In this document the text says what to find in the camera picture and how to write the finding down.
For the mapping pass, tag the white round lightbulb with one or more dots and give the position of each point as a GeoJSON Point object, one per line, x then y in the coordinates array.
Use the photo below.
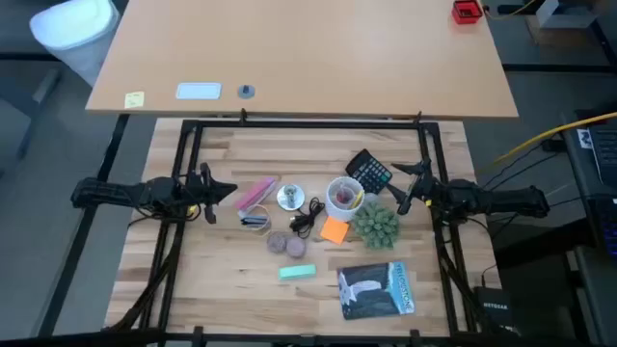
{"type": "Point", "coordinates": [370, 197]}

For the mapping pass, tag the white rectangular plate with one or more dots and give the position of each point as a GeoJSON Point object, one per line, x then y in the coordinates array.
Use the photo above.
{"type": "Point", "coordinates": [198, 90]}

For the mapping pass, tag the white grey box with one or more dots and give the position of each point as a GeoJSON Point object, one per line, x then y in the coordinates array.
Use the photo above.
{"type": "Point", "coordinates": [561, 14]}

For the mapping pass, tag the black calculator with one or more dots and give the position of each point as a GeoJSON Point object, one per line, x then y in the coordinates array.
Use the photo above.
{"type": "Point", "coordinates": [368, 171]}

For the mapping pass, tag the green succulent plant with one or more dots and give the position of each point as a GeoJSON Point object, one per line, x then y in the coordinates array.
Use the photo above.
{"type": "Point", "coordinates": [376, 225]}

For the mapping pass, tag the grey marker pen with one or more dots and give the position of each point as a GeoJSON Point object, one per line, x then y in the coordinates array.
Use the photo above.
{"type": "Point", "coordinates": [253, 219]}
{"type": "Point", "coordinates": [254, 223]}

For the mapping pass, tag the orange sticky note pad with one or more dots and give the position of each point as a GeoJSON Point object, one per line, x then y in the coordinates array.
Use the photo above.
{"type": "Point", "coordinates": [334, 230]}

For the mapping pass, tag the brown cardboard box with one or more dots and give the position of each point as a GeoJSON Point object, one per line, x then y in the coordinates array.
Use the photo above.
{"type": "Point", "coordinates": [554, 37]}

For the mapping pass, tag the tan wooden desk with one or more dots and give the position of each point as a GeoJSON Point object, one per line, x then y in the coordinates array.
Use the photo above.
{"type": "Point", "coordinates": [308, 53]}

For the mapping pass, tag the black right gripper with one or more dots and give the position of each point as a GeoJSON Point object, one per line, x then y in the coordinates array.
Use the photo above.
{"type": "Point", "coordinates": [426, 190]}

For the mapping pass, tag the Yellowstone book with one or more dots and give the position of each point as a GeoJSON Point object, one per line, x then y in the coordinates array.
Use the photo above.
{"type": "Point", "coordinates": [375, 290]}

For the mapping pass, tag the keyboard with purple lights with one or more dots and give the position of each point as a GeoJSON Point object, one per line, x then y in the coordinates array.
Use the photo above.
{"type": "Point", "coordinates": [608, 226]}

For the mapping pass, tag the white ribbed cup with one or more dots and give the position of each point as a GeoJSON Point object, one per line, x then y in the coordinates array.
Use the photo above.
{"type": "Point", "coordinates": [337, 209]}

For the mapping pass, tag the black keyboard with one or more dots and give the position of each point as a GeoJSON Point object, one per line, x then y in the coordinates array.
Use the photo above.
{"type": "Point", "coordinates": [606, 154]}

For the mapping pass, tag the pink item in cup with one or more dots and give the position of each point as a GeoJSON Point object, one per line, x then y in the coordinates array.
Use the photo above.
{"type": "Point", "coordinates": [344, 196]}

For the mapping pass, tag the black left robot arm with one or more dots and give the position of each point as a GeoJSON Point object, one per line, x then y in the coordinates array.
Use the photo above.
{"type": "Point", "coordinates": [111, 193]}

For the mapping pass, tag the yellow pencil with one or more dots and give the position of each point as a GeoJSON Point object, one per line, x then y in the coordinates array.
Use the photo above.
{"type": "Point", "coordinates": [357, 199]}

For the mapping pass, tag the yellow sticky note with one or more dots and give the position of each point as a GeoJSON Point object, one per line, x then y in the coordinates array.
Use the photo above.
{"type": "Point", "coordinates": [134, 99]}

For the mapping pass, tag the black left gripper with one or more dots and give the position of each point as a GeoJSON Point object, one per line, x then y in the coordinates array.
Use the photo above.
{"type": "Point", "coordinates": [197, 190]}

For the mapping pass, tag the white trash bin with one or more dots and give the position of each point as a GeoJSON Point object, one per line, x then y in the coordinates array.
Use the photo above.
{"type": "Point", "coordinates": [77, 34]}

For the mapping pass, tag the mint green eraser box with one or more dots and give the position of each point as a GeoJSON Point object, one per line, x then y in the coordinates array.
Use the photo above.
{"type": "Point", "coordinates": [297, 272]}

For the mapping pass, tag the black Netgear router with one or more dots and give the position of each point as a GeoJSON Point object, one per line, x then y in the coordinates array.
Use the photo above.
{"type": "Point", "coordinates": [494, 306]}

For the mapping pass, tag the red square box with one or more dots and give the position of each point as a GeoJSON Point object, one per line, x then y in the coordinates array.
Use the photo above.
{"type": "Point", "coordinates": [466, 11]}

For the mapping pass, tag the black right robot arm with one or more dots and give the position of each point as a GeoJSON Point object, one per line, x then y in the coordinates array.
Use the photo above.
{"type": "Point", "coordinates": [506, 200]}

